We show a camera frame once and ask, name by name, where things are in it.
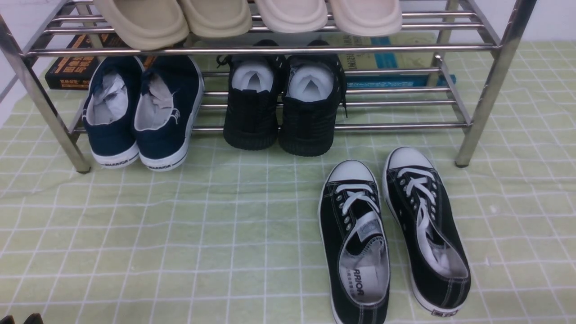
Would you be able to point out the navy canvas sneaker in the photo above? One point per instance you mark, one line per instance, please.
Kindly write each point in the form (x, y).
(171, 93)
(109, 109)

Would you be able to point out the beige slipper far left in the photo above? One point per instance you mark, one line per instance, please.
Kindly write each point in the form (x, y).
(145, 24)

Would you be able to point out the left black knit sneaker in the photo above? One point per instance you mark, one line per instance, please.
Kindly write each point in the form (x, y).
(254, 85)

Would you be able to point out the right black knit sneaker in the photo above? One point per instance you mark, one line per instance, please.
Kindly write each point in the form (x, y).
(315, 88)

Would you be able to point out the black knit sneaker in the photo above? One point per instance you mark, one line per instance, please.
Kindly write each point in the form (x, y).
(315, 88)
(254, 85)

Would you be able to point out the cream slipper far right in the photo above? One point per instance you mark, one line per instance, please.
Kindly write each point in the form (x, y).
(370, 18)

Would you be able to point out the green checkered tablecloth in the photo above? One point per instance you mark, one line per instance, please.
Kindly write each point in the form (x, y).
(233, 237)

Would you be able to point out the black canvas sneaker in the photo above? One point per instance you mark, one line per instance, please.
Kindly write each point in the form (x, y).
(440, 274)
(355, 245)

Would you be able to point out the blue green book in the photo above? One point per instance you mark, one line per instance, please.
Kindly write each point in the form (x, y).
(407, 66)

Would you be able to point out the cream slipper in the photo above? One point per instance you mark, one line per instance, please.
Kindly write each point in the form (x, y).
(370, 18)
(293, 16)

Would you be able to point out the stainless steel shoe rack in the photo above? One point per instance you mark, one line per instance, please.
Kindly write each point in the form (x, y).
(72, 30)

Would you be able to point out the left navy canvas sneaker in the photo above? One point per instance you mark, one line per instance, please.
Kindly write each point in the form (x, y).
(109, 109)

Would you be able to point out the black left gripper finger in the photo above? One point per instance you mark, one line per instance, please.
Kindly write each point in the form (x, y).
(34, 318)
(7, 320)

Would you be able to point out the beige slipper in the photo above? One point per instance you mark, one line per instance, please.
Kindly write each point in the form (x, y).
(145, 24)
(217, 18)

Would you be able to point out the black orange book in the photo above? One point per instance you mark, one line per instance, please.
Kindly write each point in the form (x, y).
(75, 73)

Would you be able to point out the right navy canvas sneaker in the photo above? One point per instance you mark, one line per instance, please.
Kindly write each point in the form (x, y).
(171, 93)

